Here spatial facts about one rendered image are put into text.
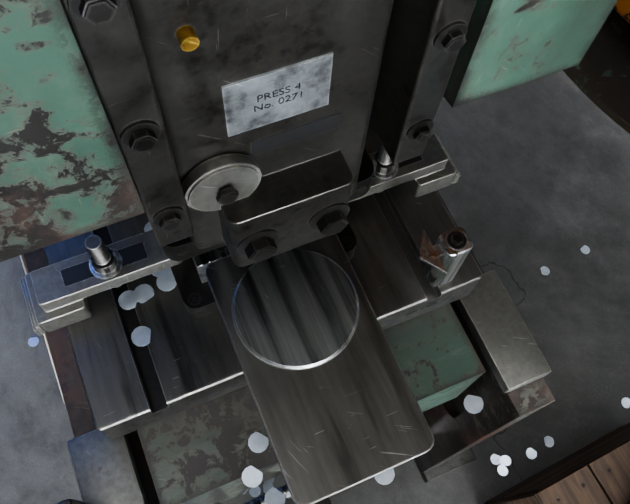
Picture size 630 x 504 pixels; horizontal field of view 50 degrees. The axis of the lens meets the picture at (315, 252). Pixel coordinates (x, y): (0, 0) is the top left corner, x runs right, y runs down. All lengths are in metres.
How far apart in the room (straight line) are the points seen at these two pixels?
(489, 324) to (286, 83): 0.50
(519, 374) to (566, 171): 1.01
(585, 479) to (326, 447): 0.60
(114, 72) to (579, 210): 1.51
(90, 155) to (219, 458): 0.49
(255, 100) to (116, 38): 0.14
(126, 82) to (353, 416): 0.41
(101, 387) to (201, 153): 0.36
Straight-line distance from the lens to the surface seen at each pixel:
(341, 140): 0.51
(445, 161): 0.79
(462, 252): 0.70
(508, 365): 0.83
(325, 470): 0.63
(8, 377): 1.56
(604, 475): 1.17
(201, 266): 0.69
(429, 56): 0.40
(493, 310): 0.85
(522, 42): 0.43
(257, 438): 0.77
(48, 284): 0.74
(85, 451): 0.80
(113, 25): 0.30
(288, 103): 0.44
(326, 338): 0.65
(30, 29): 0.28
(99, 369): 0.75
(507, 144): 1.77
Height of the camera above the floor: 1.41
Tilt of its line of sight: 66 degrees down
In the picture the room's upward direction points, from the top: 6 degrees clockwise
